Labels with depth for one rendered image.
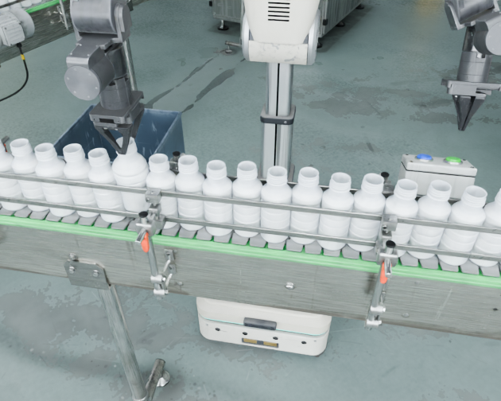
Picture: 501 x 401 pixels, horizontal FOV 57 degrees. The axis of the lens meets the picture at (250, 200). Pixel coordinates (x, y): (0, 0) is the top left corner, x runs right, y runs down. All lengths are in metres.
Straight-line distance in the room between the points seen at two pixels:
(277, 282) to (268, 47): 0.69
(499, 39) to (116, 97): 0.67
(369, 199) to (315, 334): 1.01
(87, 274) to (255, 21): 0.79
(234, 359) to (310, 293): 0.99
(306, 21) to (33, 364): 1.64
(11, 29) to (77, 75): 1.53
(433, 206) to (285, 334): 1.06
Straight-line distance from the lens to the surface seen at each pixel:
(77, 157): 0.99
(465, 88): 1.01
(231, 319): 1.81
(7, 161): 1.09
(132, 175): 0.92
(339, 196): 0.86
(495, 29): 0.95
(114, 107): 0.85
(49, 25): 2.63
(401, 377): 2.00
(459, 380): 2.07
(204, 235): 0.97
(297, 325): 1.77
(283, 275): 0.98
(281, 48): 1.36
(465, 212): 0.91
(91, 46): 0.78
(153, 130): 1.59
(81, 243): 1.09
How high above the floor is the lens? 1.67
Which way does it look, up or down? 40 degrees down
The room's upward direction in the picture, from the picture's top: straight up
